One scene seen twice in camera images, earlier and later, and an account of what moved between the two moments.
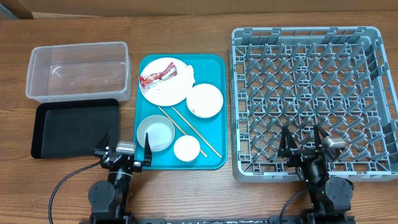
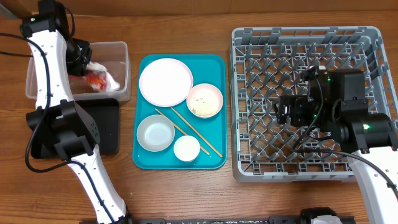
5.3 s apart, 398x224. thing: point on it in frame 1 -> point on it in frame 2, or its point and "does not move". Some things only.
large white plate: [171, 90] does not move
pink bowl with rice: [204, 100] does not move
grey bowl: [161, 132] does not move
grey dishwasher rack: [337, 78] does not move
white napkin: [186, 77] -> [111, 85]
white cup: [186, 148] does not move
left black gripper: [137, 166] -> [79, 70]
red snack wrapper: [148, 79] -> [97, 80]
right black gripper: [301, 156] -> [297, 106]
